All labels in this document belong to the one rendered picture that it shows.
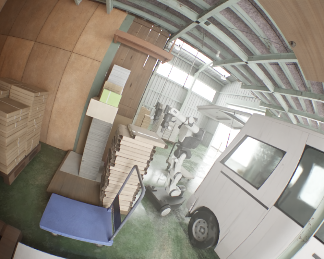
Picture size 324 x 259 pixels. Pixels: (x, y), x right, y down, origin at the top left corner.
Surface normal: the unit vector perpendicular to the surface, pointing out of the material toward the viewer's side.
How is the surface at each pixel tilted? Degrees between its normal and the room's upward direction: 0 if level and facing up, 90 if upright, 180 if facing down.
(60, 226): 0
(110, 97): 90
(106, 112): 91
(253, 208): 90
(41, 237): 0
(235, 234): 90
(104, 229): 0
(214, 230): 75
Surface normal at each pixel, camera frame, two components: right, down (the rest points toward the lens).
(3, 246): 0.39, -0.91
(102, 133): 0.30, 0.27
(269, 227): -0.87, -0.31
